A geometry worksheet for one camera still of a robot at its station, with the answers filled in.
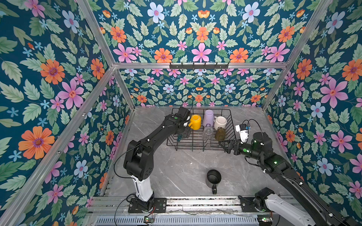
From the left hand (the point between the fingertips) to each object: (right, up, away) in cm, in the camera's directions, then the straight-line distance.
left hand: (186, 127), depth 88 cm
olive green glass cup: (+23, -5, +5) cm, 24 cm away
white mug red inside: (+24, +4, +10) cm, 26 cm away
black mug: (+17, -30, -6) cm, 35 cm away
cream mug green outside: (-4, -6, -2) cm, 8 cm away
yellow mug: (+6, +3, +9) cm, 11 cm away
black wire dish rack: (+7, -11, +10) cm, 16 cm away
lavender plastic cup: (+15, +6, +9) cm, 19 cm away
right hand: (+20, -6, -18) cm, 27 cm away
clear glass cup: (+15, -3, +5) cm, 16 cm away
